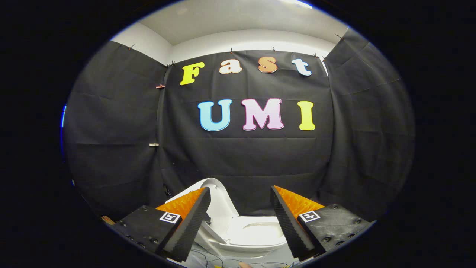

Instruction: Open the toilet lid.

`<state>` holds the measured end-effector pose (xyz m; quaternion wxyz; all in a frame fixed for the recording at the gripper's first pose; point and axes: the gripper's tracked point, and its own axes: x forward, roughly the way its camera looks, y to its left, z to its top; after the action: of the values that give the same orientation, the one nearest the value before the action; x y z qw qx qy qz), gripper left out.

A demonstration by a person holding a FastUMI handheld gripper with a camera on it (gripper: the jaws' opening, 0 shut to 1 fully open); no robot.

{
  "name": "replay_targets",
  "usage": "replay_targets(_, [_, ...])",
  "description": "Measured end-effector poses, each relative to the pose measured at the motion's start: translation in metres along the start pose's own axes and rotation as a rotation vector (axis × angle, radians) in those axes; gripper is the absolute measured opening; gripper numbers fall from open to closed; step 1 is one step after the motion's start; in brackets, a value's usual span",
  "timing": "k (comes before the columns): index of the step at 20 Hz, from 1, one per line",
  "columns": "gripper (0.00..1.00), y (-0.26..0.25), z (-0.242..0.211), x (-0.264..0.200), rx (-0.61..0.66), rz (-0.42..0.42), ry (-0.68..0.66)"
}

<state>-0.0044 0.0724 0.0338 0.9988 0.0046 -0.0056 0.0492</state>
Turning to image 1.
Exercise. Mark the white toilet seat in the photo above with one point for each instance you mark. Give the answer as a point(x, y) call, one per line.
point(256, 229)

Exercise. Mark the white toilet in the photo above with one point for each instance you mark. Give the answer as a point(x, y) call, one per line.
point(223, 250)

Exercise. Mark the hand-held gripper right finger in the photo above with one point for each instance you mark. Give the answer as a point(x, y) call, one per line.
point(288, 227)

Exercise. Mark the black backdrop cloth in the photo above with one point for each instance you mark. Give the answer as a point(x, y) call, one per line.
point(253, 160)

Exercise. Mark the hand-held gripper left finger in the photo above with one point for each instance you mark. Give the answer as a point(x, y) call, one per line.
point(191, 227)

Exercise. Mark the white toilet lid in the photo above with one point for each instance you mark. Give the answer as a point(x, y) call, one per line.
point(219, 208)

